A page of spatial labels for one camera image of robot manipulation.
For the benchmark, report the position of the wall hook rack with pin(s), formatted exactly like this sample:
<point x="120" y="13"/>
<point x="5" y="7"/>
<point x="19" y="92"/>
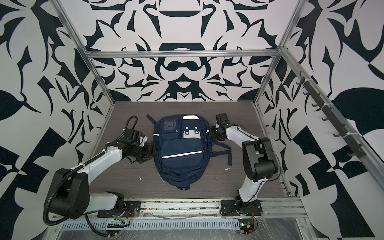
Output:
<point x="333" y="115"/>

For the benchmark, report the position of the aluminium front rail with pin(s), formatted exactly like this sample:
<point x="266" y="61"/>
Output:
<point x="171" y="209"/>

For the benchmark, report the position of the navy blue student backpack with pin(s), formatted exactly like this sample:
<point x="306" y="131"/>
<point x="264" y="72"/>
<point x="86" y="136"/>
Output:
<point x="185" y="149"/>

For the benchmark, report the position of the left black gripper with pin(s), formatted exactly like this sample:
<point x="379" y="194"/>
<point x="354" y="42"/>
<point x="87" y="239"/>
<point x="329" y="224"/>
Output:
<point x="148" y="152"/>

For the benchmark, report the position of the white slotted cable duct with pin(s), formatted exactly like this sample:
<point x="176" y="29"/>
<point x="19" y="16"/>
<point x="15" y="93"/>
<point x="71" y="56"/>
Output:
<point x="177" y="224"/>

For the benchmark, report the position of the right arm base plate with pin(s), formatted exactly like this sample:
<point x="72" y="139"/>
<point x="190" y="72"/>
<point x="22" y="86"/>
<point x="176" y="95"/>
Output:
<point x="237" y="208"/>

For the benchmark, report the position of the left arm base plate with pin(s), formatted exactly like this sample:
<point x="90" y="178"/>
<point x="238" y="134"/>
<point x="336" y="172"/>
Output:
<point x="127" y="209"/>

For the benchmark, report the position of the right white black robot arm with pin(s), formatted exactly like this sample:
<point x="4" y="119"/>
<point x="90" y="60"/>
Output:
<point x="260" y="162"/>

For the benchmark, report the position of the aluminium cage frame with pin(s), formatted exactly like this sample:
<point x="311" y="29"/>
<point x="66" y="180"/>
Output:
<point x="372" y="161"/>

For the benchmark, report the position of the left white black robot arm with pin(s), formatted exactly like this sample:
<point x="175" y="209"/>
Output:
<point x="69" y="194"/>

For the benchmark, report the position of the green circuit board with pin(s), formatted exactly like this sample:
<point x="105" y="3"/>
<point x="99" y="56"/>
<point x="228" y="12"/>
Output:
<point x="248" y="228"/>

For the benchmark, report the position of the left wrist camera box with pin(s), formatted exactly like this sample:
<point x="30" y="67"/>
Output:
<point x="142" y="140"/>

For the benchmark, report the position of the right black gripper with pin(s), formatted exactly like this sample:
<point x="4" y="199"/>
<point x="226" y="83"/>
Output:
<point x="212" y="133"/>

